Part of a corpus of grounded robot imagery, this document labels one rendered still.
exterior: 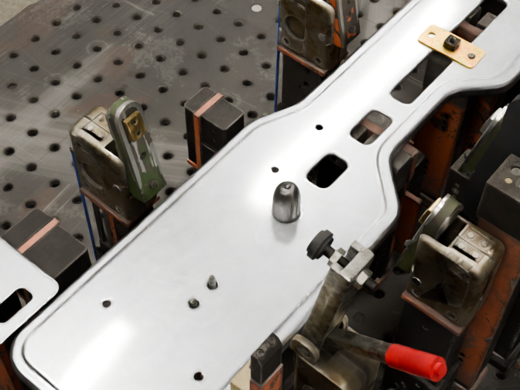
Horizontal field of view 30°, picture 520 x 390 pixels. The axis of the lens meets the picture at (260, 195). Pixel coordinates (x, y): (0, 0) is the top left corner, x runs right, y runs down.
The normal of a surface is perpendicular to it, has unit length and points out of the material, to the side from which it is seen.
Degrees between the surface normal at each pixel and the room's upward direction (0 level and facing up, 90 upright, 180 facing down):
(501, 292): 90
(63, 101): 0
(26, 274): 0
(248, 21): 0
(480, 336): 90
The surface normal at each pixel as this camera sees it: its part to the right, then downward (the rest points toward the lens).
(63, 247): 0.01, -0.59
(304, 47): -0.64, 0.62
